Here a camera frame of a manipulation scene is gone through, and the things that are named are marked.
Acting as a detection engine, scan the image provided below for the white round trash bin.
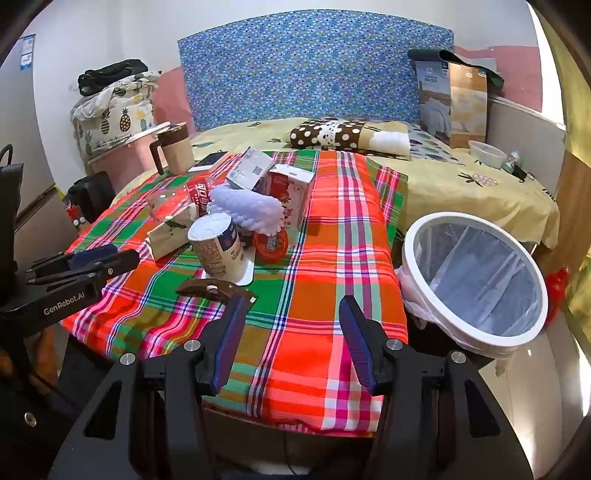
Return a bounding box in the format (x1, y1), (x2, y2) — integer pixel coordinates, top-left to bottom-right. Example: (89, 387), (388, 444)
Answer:
(396, 211), (549, 358)

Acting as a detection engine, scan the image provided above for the black clothes pile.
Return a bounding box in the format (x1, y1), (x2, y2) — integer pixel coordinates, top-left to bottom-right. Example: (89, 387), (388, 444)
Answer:
(77, 59), (149, 97)

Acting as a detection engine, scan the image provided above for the small white cardboard box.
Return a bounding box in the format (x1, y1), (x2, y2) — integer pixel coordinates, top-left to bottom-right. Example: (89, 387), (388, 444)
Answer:
(226, 147), (276, 191)

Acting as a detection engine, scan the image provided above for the clear plastic bin liner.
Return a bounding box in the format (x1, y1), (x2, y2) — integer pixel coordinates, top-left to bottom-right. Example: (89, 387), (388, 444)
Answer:
(397, 222), (539, 337)

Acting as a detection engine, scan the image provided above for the yellow curtain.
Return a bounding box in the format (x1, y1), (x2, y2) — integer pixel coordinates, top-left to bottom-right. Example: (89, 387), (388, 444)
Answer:
(538, 14), (591, 158)

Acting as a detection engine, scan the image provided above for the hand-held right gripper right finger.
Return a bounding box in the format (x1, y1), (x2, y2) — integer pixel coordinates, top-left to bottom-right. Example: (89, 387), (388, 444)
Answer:
(338, 295), (534, 480)

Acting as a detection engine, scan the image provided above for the brown lidded mug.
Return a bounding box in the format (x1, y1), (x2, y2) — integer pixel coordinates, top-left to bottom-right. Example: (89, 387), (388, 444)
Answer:
(148, 122), (195, 176)

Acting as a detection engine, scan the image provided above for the red milk carton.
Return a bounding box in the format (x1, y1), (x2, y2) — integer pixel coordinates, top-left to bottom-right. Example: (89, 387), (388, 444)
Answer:
(259, 164), (317, 229)

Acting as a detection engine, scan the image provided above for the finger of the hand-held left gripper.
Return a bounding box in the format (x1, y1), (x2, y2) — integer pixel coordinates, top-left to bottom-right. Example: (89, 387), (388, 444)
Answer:
(27, 249), (140, 289)
(23, 244), (119, 277)

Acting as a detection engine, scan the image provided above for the plaid tablecloth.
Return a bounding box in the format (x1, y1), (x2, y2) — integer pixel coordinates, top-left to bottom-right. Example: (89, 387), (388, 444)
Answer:
(60, 148), (409, 439)

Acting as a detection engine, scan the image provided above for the grey bedding package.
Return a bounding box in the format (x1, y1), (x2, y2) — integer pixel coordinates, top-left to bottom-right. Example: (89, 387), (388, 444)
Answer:
(414, 60), (453, 146)

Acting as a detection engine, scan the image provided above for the white smartphone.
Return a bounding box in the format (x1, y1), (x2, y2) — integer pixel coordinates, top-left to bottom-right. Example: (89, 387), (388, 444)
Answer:
(188, 151), (230, 172)

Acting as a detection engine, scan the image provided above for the black bag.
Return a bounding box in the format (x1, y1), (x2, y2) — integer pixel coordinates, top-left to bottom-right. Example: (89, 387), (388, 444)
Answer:
(69, 172), (116, 222)

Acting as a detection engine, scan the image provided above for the white paper cup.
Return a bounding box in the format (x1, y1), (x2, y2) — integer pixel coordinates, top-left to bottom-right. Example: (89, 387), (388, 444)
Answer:
(187, 212), (246, 279)

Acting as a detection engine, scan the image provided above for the clear plastic bottle red label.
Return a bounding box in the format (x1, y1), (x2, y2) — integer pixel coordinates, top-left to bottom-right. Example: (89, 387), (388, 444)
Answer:
(148, 175), (218, 220)

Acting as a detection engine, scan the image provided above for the clear cup with red lid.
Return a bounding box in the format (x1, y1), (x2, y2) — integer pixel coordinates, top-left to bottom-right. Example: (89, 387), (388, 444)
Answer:
(253, 229), (289, 264)

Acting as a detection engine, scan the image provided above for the blue patterned cushion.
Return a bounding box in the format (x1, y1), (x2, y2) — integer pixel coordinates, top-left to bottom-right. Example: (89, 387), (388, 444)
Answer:
(178, 10), (455, 132)

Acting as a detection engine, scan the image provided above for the leaf print tissue pack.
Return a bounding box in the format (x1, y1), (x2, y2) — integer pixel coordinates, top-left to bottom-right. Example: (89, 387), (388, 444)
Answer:
(145, 203), (199, 260)

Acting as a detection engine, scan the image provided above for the brown snack wrapper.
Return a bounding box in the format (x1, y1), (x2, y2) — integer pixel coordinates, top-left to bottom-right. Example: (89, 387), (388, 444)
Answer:
(175, 278), (254, 308)

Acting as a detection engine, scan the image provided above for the grey refrigerator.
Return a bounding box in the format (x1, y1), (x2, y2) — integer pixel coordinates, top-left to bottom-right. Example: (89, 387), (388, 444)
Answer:
(0, 34), (79, 264)

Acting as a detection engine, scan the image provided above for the yellow printed bedsheet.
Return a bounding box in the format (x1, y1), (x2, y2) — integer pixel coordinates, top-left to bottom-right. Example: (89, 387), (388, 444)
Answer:
(111, 115), (561, 250)

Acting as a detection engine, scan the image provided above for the blue label sticker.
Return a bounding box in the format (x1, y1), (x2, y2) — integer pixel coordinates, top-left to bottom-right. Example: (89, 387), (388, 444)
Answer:
(20, 34), (37, 71)

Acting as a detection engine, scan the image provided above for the red detergent bottle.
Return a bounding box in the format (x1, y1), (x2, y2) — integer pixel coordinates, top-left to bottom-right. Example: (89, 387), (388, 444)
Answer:
(545, 268), (570, 324)

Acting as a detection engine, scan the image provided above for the pineapple print quilt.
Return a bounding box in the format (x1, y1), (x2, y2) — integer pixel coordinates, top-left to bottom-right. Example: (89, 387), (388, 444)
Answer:
(70, 69), (162, 162)

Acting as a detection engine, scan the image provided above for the wooden board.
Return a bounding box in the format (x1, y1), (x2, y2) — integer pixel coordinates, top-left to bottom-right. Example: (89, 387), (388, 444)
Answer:
(536, 150), (585, 273)

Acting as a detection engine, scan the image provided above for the clear plastic bowl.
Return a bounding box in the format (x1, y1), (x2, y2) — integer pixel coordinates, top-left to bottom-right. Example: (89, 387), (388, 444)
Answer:
(468, 140), (508, 169)

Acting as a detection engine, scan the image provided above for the white bed board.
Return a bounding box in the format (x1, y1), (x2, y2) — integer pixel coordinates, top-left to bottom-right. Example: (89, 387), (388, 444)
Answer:
(487, 95), (566, 195)

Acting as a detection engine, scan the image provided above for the white foam fruit net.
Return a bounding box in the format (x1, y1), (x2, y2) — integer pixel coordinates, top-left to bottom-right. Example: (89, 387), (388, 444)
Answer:
(206, 185), (284, 230)

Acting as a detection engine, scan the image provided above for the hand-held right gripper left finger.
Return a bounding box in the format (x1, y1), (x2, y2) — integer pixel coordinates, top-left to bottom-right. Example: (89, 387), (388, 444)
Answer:
(48, 295), (252, 480)

